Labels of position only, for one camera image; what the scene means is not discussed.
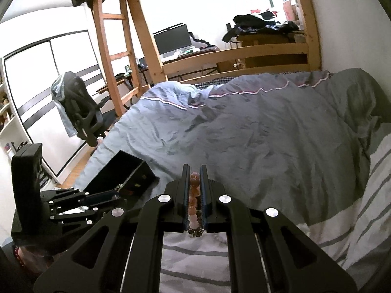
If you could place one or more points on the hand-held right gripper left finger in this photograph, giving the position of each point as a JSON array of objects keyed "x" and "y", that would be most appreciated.
[{"x": 185, "y": 201}]

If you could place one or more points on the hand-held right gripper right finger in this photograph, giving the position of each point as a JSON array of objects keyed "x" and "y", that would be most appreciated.
[{"x": 204, "y": 201}]

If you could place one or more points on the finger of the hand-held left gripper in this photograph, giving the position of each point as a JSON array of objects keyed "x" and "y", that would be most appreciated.
[
  {"x": 100, "y": 196},
  {"x": 79, "y": 216}
]

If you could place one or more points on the black jewelry box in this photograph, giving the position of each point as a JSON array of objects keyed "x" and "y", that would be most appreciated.
[{"x": 122, "y": 174}]

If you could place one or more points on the person's left forearm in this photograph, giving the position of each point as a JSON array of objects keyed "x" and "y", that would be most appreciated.
[{"x": 35, "y": 259}]

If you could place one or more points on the white shelf unit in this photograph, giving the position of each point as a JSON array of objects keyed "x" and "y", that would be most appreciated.
[{"x": 7, "y": 110}]

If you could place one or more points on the blue grey duvet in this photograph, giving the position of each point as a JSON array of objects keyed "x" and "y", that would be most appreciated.
[{"x": 244, "y": 134}]

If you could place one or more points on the light blue garment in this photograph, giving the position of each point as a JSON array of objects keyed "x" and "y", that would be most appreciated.
[{"x": 62, "y": 110}]

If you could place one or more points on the white sliding door wardrobe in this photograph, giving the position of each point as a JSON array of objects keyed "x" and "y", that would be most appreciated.
[{"x": 45, "y": 97}]

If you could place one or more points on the black office chair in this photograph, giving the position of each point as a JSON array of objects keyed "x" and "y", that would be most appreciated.
[{"x": 82, "y": 110}]

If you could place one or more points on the checked bed sheet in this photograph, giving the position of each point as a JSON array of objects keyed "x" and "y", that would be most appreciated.
[{"x": 226, "y": 79}]

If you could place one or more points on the wooden ladder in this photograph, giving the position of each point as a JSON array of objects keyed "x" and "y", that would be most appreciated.
[{"x": 117, "y": 55}]

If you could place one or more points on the dark desk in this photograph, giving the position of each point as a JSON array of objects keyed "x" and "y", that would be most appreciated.
[{"x": 186, "y": 55}]

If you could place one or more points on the grey white striped blanket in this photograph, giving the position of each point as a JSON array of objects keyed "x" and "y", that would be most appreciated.
[{"x": 351, "y": 189}]

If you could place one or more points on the black computer monitor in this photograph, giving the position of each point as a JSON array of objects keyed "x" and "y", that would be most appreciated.
[{"x": 171, "y": 39}]

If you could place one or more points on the pile of dark clothes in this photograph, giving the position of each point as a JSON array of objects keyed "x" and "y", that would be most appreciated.
[{"x": 262, "y": 23}]

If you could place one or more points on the wooden bunk bed frame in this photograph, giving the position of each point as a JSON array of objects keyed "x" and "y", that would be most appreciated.
[{"x": 268, "y": 53}]

